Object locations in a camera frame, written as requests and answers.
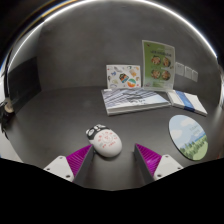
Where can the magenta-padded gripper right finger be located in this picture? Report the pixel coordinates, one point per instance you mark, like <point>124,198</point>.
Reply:
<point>150,160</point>

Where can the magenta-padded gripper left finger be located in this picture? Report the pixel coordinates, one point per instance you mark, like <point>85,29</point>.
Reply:
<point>78,160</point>

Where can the white panda-print computer mouse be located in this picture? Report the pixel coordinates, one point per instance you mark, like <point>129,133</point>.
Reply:
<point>106,142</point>

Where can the round landscape-print mouse pad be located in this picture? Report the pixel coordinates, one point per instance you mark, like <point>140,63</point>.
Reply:
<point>188,136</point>

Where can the grey striped-cover book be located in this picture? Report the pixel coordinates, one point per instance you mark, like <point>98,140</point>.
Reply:
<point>133,100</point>

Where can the white book with blue band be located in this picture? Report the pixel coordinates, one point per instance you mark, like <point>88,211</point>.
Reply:
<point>186,101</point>

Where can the white sticker-print card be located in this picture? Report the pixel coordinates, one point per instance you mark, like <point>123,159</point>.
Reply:
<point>123,76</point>

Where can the green menu sign stand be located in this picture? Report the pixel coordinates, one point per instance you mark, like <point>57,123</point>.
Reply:
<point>158,66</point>

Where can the white wall sockets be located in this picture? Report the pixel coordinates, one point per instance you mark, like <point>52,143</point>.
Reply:
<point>187,71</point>

